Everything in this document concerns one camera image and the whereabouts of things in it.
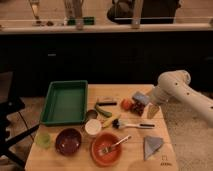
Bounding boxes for grey folded cloth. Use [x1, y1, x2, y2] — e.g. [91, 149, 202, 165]
[144, 136, 164, 160]

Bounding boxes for purple bowl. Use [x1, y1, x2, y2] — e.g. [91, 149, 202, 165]
[55, 128, 82, 156]

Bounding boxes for yellow banana toy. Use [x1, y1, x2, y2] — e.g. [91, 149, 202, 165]
[102, 115, 120, 128]

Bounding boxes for green plastic tray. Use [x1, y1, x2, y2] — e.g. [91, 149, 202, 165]
[40, 80, 88, 126]

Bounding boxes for black chair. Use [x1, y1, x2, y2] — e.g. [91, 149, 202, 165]
[0, 70, 41, 168]

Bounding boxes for dark purple grapes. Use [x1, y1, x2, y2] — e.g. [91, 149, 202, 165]
[130, 102, 145, 116]

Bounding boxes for orange toy fruit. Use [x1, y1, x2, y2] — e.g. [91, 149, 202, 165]
[120, 99, 133, 111]

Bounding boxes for person in dark clothes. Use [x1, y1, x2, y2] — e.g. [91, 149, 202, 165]
[107, 0, 180, 24]

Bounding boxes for black white dish brush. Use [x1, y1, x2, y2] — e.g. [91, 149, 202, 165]
[112, 119, 155, 129]

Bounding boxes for green box on counter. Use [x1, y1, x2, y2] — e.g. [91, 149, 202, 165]
[67, 16, 95, 25]

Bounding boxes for blue sponge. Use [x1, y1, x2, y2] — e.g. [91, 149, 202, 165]
[132, 92, 150, 105]

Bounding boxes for small metal cup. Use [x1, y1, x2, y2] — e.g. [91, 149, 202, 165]
[86, 109, 98, 120]

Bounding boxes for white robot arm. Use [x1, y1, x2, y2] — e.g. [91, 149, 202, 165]
[150, 70, 213, 127]

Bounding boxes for white cup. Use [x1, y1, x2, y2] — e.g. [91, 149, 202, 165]
[85, 119, 102, 136]

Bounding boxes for black handled tool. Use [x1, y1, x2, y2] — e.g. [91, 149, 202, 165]
[97, 99, 117, 106]

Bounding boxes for green cucumber toy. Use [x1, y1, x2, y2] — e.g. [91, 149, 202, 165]
[95, 104, 112, 117]

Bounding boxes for light green cup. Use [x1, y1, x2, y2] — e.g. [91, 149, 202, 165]
[35, 133, 51, 149]

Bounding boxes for orange bowl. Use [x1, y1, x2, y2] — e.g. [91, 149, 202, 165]
[90, 132, 122, 167]

